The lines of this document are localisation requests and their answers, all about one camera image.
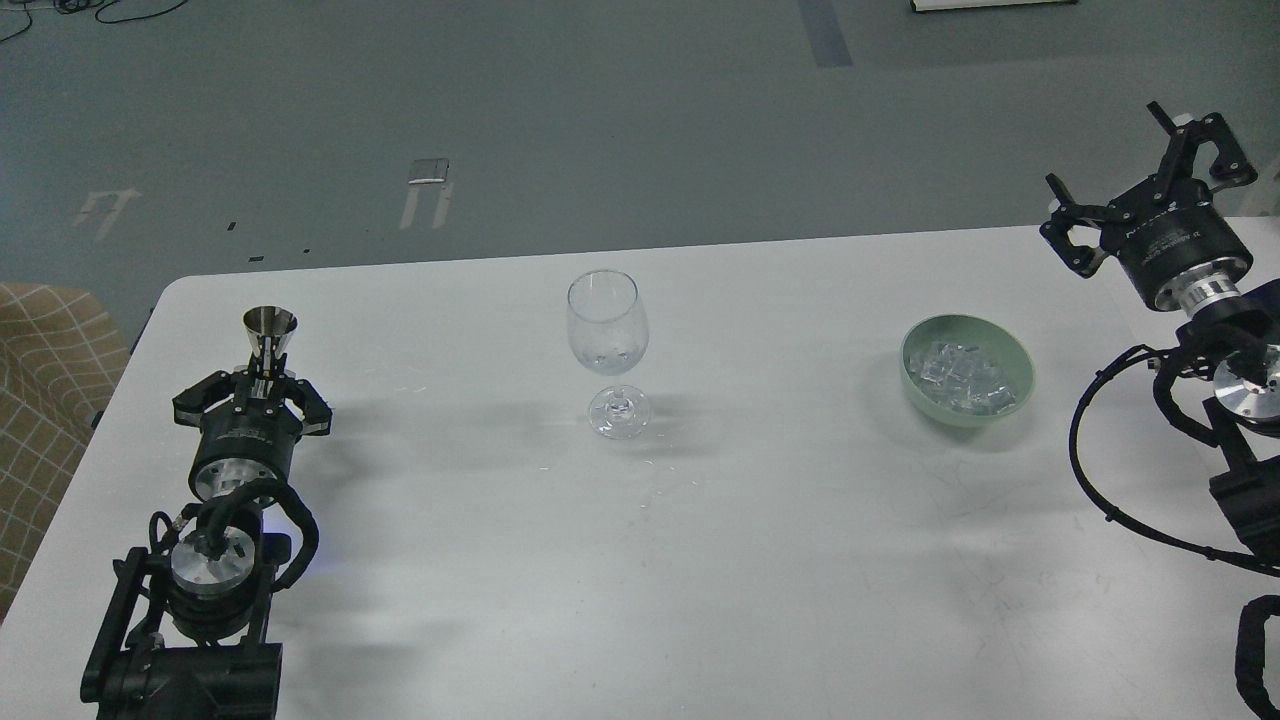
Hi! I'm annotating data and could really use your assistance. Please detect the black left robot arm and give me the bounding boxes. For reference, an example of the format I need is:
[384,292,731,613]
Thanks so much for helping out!
[79,366,332,719]

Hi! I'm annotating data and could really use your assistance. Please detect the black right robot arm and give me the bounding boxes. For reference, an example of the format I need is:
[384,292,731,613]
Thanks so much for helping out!
[987,102,1277,719]

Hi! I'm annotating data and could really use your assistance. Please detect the steel double jigger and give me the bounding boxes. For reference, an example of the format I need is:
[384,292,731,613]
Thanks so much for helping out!
[242,305,298,398]

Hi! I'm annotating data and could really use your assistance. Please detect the clear ice cubes pile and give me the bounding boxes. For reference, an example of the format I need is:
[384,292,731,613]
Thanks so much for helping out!
[906,341,1021,416]

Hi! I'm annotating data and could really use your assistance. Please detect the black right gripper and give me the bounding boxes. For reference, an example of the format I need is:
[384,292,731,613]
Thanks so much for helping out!
[1039,101,1260,313]

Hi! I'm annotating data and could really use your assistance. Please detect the black floor cables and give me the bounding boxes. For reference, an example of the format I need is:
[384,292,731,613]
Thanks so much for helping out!
[0,0,191,41]

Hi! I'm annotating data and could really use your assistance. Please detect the clear wine glass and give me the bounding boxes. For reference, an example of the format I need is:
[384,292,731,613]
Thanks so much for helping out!
[566,269,652,439]

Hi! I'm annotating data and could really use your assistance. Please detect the green bowl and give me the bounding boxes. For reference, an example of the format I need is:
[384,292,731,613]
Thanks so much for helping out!
[896,314,1036,430]

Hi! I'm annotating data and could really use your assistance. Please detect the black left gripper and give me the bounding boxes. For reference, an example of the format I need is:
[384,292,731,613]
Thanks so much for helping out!
[172,369,333,501]

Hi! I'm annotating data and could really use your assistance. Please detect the beige checked chair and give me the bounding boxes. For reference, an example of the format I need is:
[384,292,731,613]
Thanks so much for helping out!
[1,282,131,616]

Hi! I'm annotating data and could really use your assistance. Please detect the metal floor plate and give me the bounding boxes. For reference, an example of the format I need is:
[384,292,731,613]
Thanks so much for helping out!
[407,158,451,186]

